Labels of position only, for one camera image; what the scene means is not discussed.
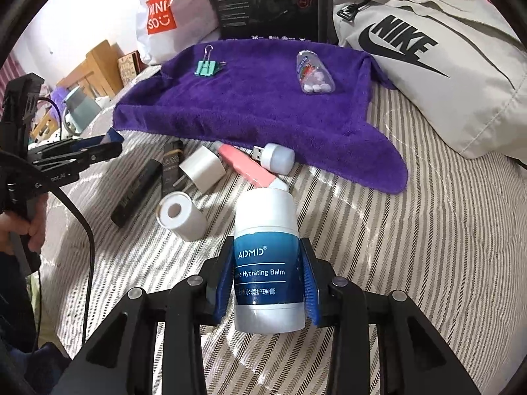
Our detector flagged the person's left hand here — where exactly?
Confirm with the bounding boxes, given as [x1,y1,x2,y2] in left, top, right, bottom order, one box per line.
[0,201,49,256]

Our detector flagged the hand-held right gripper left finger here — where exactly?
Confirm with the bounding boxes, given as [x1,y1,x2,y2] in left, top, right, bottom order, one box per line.
[58,239,237,395]

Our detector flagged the grey sports bag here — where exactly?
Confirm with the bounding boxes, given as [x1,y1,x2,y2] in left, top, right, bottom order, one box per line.
[331,0,527,159]

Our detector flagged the person's dark trousers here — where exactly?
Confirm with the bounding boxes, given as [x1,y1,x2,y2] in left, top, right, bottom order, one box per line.
[0,251,70,395]

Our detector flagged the green binder clip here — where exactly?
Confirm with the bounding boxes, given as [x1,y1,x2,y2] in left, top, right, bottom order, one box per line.
[194,44,227,78]

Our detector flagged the black headset box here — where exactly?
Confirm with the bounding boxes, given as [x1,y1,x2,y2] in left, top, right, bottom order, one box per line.
[206,0,330,42]

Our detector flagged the black rectangular box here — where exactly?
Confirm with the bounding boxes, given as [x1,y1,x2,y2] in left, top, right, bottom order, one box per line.
[110,158,163,229]

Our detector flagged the patterned book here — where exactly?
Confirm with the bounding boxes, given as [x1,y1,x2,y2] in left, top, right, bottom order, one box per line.
[117,49,141,87]

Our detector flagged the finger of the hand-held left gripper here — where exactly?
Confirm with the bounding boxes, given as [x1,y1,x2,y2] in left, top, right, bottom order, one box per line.
[39,143,123,173]
[31,128,124,158]

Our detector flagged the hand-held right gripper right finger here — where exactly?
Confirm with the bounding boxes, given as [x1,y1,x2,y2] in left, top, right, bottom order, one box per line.
[298,238,482,395]

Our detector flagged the white plug-in light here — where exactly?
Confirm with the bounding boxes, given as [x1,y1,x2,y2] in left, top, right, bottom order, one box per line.
[252,143,296,171]

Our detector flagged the blue-grey kettle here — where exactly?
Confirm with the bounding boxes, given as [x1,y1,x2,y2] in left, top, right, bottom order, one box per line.
[62,86,103,130]

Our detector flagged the clear pill bottle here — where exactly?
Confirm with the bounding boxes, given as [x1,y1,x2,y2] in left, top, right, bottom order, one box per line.
[295,49,336,94]

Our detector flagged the white and blue balm bottle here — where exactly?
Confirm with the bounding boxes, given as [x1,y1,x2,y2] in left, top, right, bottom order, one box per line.
[233,188,307,334]

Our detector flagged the pink tube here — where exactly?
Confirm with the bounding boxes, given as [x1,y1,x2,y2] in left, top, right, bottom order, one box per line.
[214,141,289,192]

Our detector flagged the striped bed quilt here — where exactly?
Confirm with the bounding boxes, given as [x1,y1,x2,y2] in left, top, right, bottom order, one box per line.
[39,66,527,395]

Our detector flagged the wooden headboard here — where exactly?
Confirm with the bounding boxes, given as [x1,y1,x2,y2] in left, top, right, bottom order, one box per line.
[53,40,124,95]

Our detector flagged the purple towel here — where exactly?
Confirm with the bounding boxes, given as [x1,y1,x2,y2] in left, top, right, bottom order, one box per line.
[113,38,408,195]

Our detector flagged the white plastic shopping bag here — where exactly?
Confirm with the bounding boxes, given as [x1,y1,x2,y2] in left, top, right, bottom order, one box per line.
[135,0,223,66]

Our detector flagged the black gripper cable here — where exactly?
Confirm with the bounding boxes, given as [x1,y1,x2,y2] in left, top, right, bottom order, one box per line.
[37,96,93,346]

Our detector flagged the black and gold pack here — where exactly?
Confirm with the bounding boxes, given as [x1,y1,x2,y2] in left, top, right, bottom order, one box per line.
[161,140,184,198]

